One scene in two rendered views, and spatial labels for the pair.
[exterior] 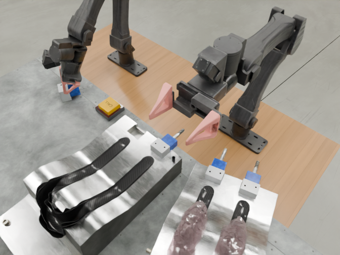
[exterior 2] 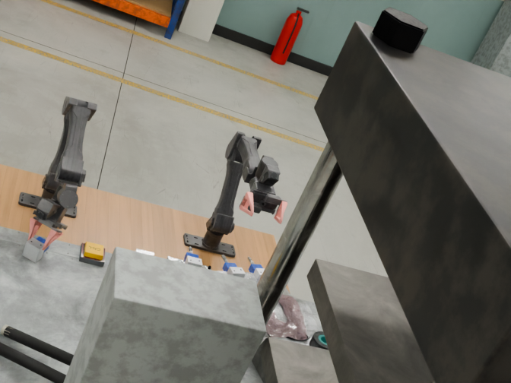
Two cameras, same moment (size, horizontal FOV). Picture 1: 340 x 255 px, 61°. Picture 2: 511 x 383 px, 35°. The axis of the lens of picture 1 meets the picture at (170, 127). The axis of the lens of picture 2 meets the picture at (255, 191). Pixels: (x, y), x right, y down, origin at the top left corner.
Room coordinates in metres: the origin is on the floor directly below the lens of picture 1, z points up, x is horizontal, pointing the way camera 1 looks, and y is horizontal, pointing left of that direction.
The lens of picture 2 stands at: (-0.62, 1.98, 2.35)
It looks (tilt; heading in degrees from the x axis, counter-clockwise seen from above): 26 degrees down; 298
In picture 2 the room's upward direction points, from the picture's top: 25 degrees clockwise
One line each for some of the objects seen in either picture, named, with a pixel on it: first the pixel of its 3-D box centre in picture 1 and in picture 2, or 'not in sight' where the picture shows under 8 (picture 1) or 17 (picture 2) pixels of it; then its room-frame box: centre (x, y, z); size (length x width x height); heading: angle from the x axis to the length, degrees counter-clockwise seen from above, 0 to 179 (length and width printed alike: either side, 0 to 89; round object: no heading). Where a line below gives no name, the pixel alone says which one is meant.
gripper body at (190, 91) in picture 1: (204, 96); (261, 197); (0.44, -0.07, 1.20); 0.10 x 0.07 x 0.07; 48
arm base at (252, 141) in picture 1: (241, 127); (212, 238); (0.64, -0.25, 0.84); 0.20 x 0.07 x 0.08; 48
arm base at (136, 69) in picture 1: (126, 56); (50, 197); (1.04, 0.19, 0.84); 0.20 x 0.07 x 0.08; 48
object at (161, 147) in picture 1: (170, 141); (191, 257); (0.55, 0.00, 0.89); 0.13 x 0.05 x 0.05; 138
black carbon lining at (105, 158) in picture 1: (95, 180); not in sight; (0.39, 0.21, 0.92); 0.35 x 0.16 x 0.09; 138
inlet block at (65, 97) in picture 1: (76, 89); (42, 243); (0.85, 0.38, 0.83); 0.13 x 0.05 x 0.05; 110
